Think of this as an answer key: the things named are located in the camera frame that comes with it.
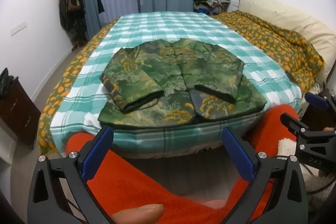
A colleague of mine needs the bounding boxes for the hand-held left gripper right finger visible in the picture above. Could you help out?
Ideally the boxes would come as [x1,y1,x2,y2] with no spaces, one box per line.
[222,126,309,224]

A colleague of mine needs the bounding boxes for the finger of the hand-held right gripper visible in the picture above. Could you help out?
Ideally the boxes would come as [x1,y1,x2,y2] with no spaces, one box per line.
[304,92,336,112]
[280,112,336,138]

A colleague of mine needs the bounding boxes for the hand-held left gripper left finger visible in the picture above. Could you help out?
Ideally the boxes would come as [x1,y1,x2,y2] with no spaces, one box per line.
[28,126,116,224]

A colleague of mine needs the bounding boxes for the green camouflage padded jacket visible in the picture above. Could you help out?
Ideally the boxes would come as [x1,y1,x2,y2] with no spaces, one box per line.
[98,40,268,128]

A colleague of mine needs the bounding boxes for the dark hanging clothes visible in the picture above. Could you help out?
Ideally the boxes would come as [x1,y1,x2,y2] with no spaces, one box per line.
[58,0,88,51]

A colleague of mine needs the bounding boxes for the person's left hand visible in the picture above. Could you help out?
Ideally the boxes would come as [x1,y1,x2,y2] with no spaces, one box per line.
[109,204,165,224]

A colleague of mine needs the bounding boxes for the white fluffy cloth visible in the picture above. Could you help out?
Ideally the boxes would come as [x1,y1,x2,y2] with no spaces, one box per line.
[278,138,336,196]

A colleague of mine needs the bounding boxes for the red fleece pants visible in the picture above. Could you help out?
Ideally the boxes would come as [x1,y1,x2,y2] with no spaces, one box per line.
[64,105,300,224]

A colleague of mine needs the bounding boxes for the orange floral duvet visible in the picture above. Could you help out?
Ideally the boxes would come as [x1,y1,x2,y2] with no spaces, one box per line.
[213,10,326,93]

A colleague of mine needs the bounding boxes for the orange floral bedsheet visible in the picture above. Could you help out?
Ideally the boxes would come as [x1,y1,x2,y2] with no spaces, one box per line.
[38,17,121,156]

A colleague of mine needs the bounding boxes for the cream pillow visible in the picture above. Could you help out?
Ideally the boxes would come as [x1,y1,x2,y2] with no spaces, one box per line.
[238,0,336,83]

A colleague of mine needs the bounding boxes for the dark wooden cabinet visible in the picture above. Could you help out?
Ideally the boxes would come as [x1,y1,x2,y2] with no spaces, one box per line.
[0,68,42,150]

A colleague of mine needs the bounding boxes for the teal plaid blanket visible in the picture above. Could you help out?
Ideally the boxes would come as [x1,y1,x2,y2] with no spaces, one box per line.
[50,11,302,159]

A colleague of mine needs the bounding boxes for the white wall plate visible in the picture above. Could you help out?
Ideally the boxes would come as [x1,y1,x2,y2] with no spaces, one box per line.
[10,21,27,36]

